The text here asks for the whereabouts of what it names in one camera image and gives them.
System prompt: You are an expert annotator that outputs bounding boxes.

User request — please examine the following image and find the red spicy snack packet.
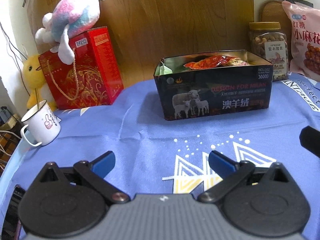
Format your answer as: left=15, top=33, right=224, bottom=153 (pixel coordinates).
left=183, top=55, right=249, bottom=70

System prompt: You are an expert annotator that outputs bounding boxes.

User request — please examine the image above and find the green snack packet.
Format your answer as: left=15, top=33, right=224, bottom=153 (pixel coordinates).
left=155, top=59, right=187, bottom=76

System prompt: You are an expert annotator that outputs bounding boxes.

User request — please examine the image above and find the blue printed tablecloth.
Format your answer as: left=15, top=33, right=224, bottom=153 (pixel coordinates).
left=1, top=73, right=319, bottom=239

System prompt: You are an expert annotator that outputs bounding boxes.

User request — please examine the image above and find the white enamel mug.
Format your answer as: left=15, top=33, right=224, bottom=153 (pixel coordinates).
left=20, top=100, right=61, bottom=147

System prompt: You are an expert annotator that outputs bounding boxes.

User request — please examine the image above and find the black sheep tin box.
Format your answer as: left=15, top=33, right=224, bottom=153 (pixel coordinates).
left=153, top=50, right=273, bottom=120

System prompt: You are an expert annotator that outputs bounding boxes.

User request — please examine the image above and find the red gift box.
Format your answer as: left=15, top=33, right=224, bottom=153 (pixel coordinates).
left=39, top=27, right=124, bottom=110

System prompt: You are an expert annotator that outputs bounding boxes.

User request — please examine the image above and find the nut jar gold lid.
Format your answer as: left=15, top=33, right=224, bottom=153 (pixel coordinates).
left=249, top=22, right=289, bottom=81

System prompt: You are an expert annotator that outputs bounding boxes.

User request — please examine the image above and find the pink snack bag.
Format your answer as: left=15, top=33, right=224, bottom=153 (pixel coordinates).
left=281, top=1, right=319, bottom=82

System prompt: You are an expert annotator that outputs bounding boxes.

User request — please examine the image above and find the yellow duck plush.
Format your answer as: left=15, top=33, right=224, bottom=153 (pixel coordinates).
left=22, top=54, right=57, bottom=111

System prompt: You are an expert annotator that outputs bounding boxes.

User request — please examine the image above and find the wooden cutting board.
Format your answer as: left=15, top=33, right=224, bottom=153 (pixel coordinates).
left=259, top=0, right=291, bottom=36

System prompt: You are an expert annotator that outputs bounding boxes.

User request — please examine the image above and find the wooden backdrop panel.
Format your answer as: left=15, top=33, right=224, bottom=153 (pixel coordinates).
left=26, top=0, right=254, bottom=87

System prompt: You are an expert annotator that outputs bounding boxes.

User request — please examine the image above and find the pink blue plush toy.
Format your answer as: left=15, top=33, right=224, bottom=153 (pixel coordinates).
left=35, top=0, right=100, bottom=64

